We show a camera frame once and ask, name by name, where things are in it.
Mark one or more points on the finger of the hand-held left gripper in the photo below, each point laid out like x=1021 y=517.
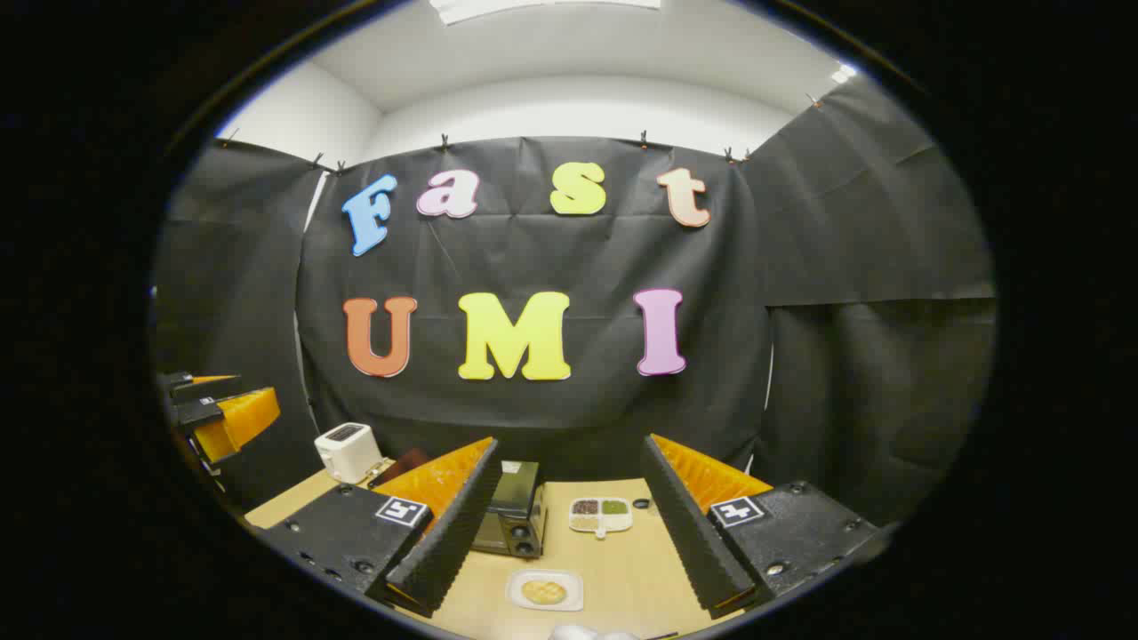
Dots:
x=240 y=422
x=200 y=391

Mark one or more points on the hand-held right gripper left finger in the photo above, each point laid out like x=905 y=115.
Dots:
x=449 y=542

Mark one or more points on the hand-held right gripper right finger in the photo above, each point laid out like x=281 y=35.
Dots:
x=693 y=542

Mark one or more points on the black electric oven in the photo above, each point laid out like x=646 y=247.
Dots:
x=511 y=507

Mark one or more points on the round golden bread bun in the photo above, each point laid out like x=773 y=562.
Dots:
x=544 y=592

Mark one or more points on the white square plate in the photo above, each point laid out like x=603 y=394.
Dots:
x=516 y=591

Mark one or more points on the white divided plate with grains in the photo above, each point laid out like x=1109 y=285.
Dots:
x=601 y=516

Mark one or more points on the white toaster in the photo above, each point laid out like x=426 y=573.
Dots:
x=347 y=452

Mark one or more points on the black backdrop cloth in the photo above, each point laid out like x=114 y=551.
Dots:
x=578 y=409

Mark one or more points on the ceiling light panel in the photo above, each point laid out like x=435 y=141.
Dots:
x=542 y=7

